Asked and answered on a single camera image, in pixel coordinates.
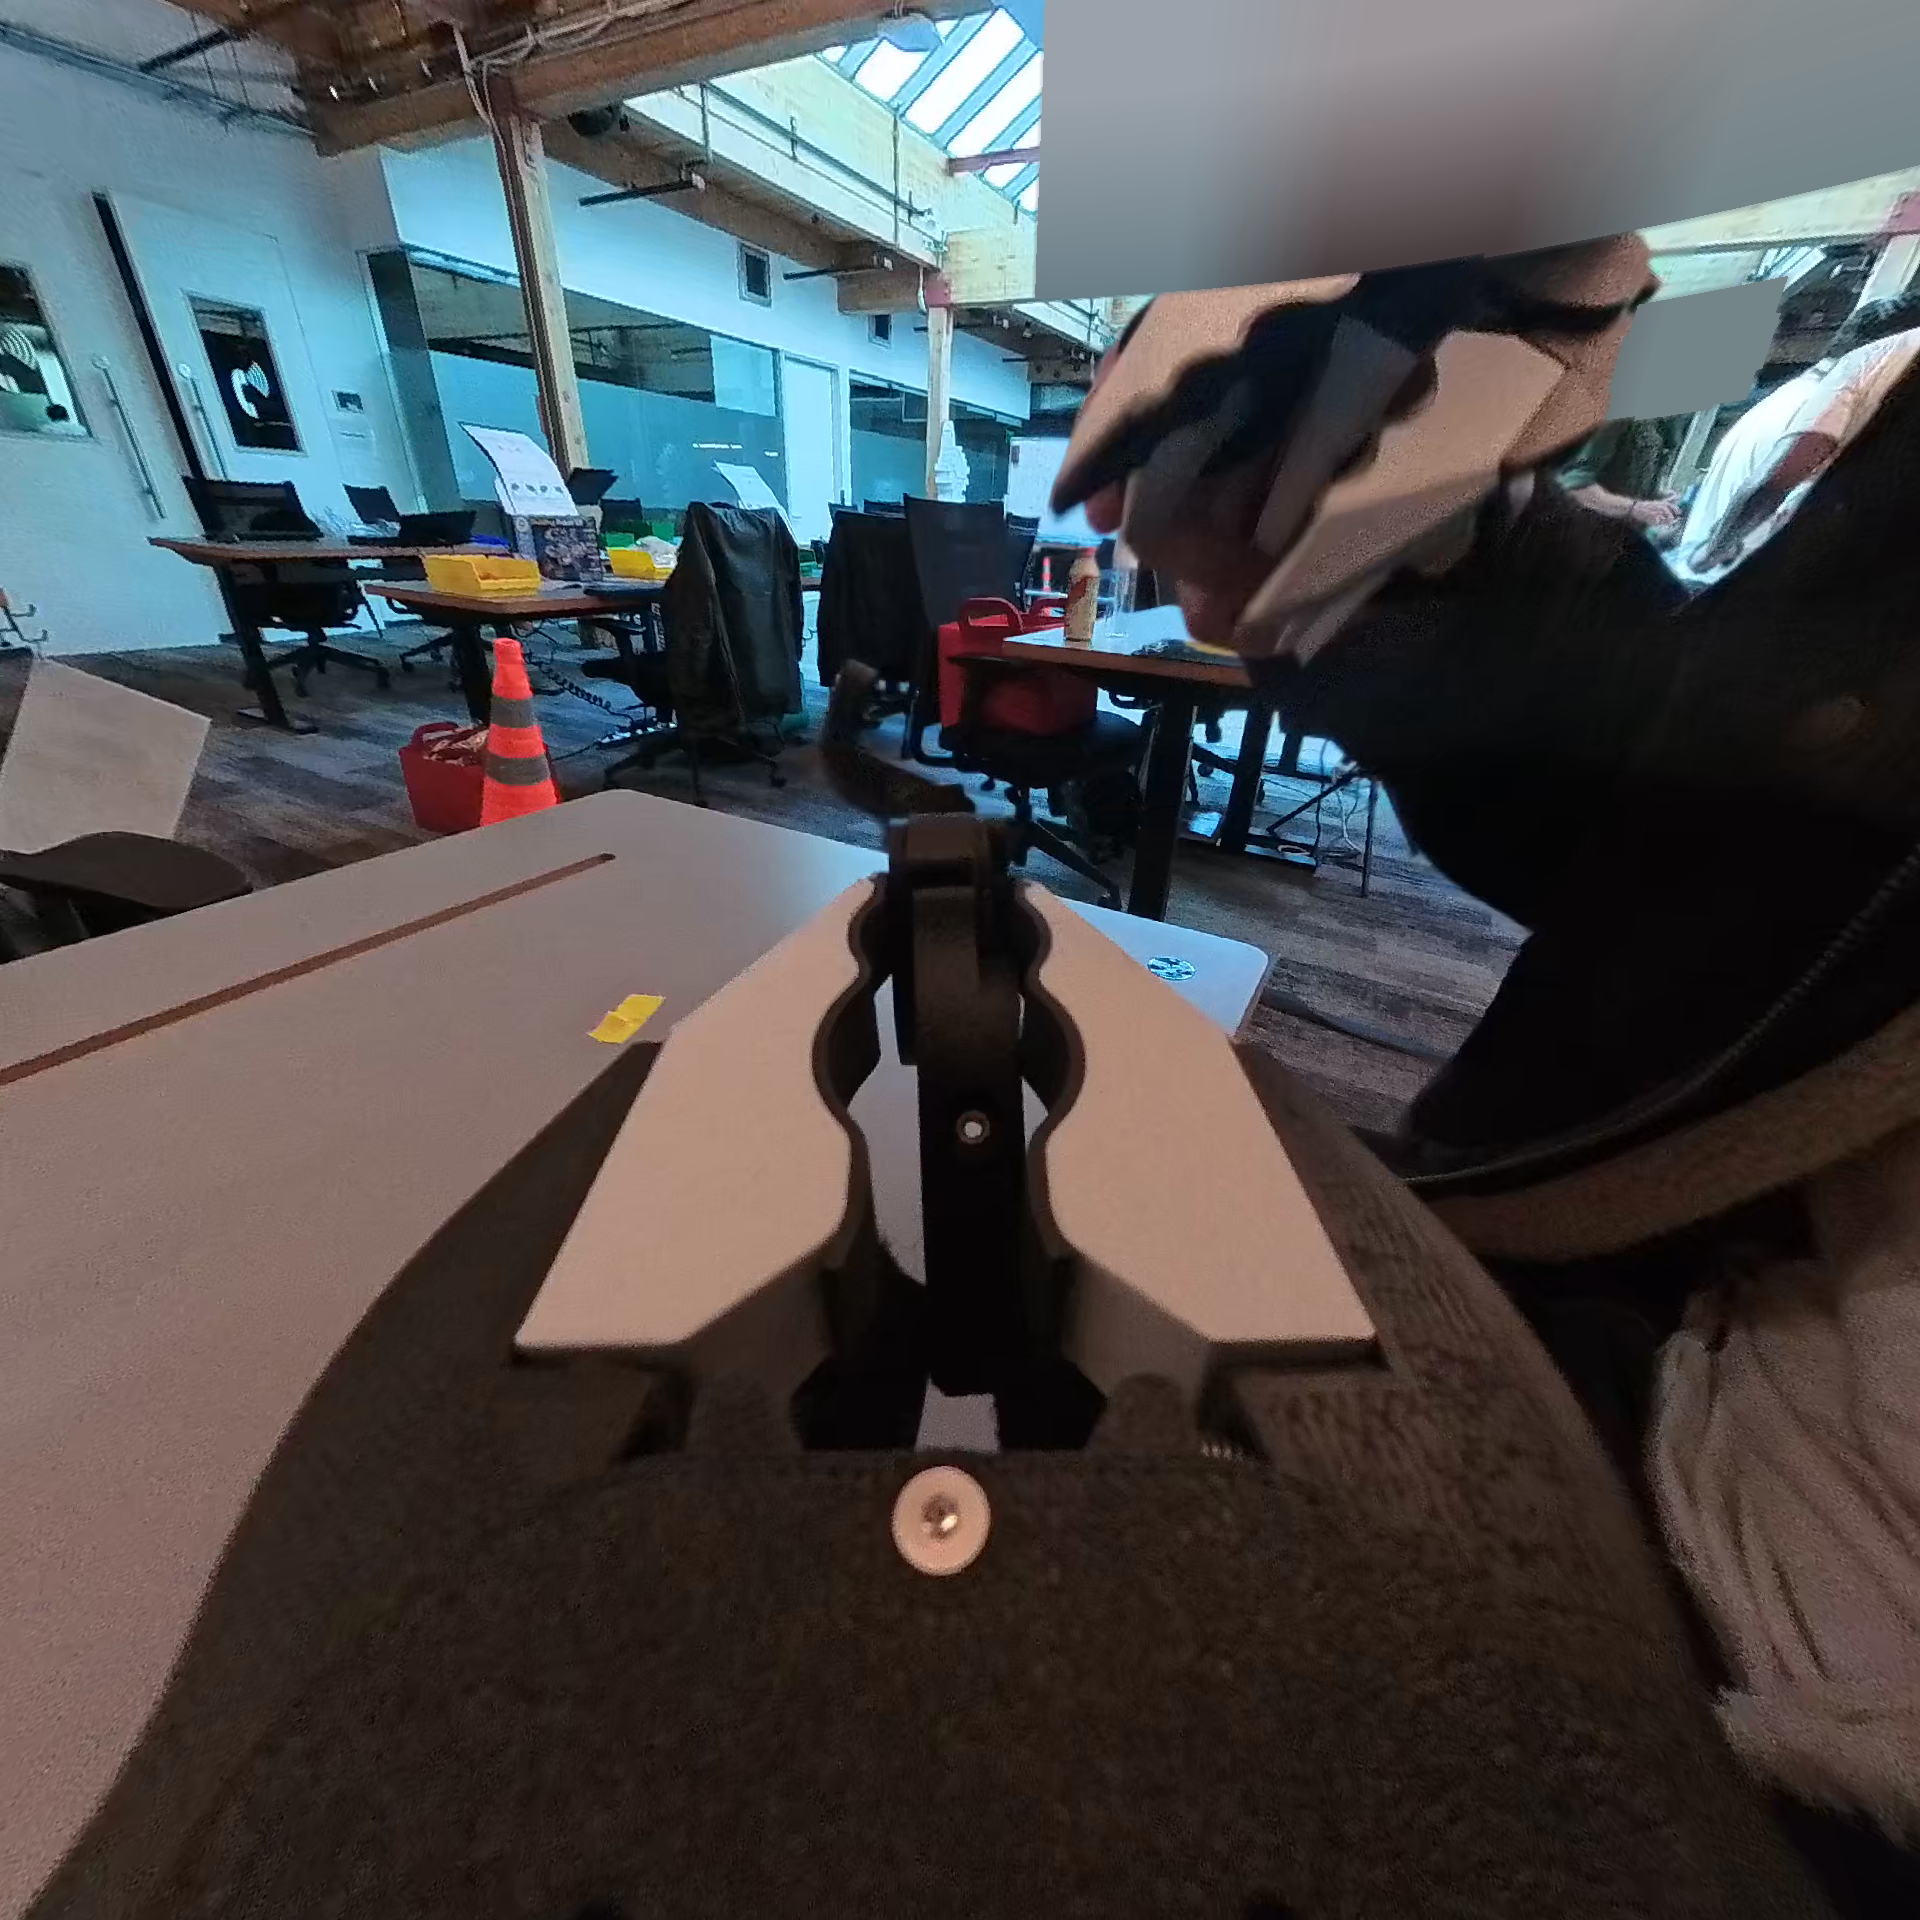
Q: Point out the yellow plastic bin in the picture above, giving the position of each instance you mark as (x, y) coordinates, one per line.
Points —
(638, 564)
(480, 572)

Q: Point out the wooden column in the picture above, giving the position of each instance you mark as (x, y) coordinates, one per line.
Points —
(540, 299)
(940, 389)

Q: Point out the black curved plastic part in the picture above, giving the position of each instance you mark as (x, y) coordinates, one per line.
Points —
(861, 734)

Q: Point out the black office chair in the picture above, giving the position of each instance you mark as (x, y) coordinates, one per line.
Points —
(734, 629)
(1050, 763)
(960, 570)
(283, 598)
(106, 885)

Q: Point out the red bag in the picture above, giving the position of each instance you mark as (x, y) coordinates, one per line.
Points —
(1035, 697)

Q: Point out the yellow tape strip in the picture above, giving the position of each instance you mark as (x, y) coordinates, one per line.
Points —
(627, 1018)

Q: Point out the white sign board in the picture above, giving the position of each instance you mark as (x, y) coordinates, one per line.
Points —
(517, 465)

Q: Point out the person's right forearm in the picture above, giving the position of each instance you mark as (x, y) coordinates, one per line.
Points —
(1499, 720)

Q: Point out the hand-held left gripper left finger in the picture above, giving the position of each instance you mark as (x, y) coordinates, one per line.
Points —
(691, 1200)

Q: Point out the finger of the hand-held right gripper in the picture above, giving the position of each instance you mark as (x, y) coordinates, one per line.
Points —
(1170, 353)
(1483, 421)

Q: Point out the black wall poster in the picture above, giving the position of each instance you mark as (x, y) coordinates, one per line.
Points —
(248, 374)
(37, 353)

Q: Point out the grey desk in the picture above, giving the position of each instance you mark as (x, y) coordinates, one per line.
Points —
(300, 1124)

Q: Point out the person's white shirt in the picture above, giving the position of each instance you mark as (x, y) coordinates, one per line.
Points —
(1798, 1425)

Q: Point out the black plastic bracket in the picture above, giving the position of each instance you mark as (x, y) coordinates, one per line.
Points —
(968, 1200)

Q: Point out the red basket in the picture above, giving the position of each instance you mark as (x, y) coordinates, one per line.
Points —
(434, 786)

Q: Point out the wooden table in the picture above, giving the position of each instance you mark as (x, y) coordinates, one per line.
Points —
(1108, 661)
(300, 546)
(493, 597)

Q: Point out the striped traffic cone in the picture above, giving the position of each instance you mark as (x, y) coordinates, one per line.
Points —
(517, 749)

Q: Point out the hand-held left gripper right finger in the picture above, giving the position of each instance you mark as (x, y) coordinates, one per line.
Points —
(1201, 1200)

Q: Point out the clear drinking glass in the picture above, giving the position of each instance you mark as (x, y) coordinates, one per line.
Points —
(1122, 592)

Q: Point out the person's right hand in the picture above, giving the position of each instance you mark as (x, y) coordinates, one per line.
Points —
(1201, 578)

